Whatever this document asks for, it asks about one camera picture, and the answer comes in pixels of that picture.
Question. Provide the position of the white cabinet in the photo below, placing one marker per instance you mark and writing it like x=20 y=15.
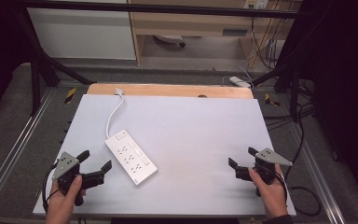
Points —
x=80 y=31

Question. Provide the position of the white chair base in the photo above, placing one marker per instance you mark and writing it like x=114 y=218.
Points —
x=171 y=39

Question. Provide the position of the aluminium floor rail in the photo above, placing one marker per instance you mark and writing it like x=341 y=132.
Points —
x=15 y=146
x=317 y=174

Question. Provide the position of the person's left hand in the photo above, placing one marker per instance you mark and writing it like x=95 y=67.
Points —
x=62 y=203

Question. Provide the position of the person's right hand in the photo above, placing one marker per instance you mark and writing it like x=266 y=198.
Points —
x=270 y=194

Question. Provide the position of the white table cover board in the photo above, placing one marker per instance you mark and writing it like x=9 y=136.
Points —
x=186 y=133

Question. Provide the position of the black metal frame bar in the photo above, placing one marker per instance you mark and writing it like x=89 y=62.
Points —
x=155 y=9

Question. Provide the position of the white wall socket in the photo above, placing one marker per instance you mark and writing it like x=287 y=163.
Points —
x=256 y=3

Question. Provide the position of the white floor power strip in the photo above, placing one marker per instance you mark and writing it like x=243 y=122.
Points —
x=239 y=81

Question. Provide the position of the white plug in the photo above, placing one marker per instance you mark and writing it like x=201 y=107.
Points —
x=119 y=91

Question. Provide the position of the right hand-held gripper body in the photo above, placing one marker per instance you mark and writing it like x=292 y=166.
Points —
x=268 y=159

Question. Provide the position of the black yellow striped tape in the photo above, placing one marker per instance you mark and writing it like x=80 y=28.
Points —
x=70 y=95
x=271 y=100

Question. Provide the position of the dark curtain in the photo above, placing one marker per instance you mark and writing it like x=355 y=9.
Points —
x=341 y=77
x=0 y=46

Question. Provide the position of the wooden desk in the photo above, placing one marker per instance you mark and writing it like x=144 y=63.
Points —
x=192 y=25

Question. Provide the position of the black metal stand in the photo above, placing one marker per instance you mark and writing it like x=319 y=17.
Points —
x=38 y=68
x=289 y=77

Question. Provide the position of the wooden table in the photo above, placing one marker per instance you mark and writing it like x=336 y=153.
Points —
x=169 y=90

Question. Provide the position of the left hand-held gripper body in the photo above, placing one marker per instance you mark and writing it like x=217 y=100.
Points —
x=64 y=165

